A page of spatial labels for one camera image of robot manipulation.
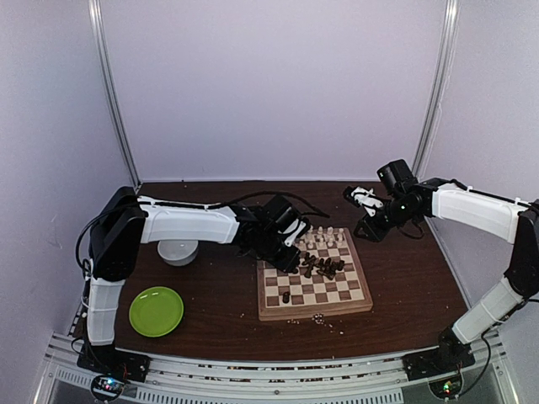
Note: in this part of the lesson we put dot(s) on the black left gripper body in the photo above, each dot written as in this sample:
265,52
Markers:
268,251

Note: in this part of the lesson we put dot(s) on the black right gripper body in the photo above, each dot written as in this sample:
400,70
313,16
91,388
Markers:
397,215

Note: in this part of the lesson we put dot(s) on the dark rook chess piece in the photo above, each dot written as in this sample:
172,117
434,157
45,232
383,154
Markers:
286,297

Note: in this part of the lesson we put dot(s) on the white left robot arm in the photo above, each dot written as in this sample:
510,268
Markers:
129,220

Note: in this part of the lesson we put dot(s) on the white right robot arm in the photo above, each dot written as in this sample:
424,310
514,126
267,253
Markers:
490,240

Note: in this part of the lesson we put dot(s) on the wooden chess board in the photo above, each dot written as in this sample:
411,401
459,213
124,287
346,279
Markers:
316,297

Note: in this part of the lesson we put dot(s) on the white ceramic bowl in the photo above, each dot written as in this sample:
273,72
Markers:
178,253

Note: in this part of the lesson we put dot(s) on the green plate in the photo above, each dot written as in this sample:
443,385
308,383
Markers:
156,312

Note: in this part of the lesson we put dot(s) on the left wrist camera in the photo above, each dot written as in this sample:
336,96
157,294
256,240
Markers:
297,228

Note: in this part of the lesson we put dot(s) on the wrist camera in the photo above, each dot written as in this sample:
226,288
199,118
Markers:
297,228
364,198

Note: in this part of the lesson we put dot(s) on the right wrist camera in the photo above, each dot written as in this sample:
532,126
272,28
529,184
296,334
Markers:
364,198

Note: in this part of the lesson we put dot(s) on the right aluminium corner post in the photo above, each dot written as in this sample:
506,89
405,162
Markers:
440,81

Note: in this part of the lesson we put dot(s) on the aluminium front frame rail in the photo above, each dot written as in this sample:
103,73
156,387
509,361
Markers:
371,379

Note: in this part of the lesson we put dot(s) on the aluminium corner frame post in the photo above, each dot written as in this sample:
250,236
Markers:
112,100

